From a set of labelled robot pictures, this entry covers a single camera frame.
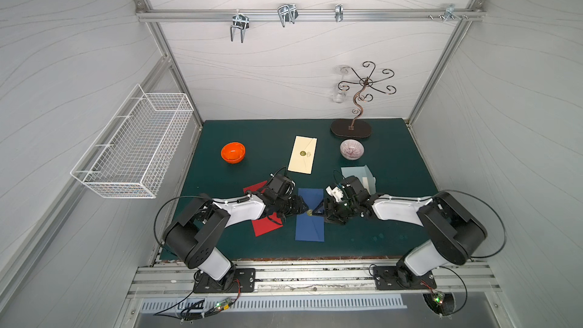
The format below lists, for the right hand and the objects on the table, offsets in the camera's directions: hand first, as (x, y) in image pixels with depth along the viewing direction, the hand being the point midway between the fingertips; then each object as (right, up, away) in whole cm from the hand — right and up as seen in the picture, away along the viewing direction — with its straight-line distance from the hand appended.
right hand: (318, 216), depth 86 cm
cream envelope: (-5, +22, +22) cm, 32 cm away
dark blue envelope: (-3, -5, +1) cm, 5 cm away
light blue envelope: (+22, +13, +15) cm, 30 cm away
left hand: (-5, +1, +1) cm, 5 cm away
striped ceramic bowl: (+18, +25, +22) cm, 38 cm away
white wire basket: (-59, +24, -17) cm, 66 cm away
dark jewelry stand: (+24, +35, +28) cm, 51 cm away
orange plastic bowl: (-38, +23, +19) cm, 48 cm away
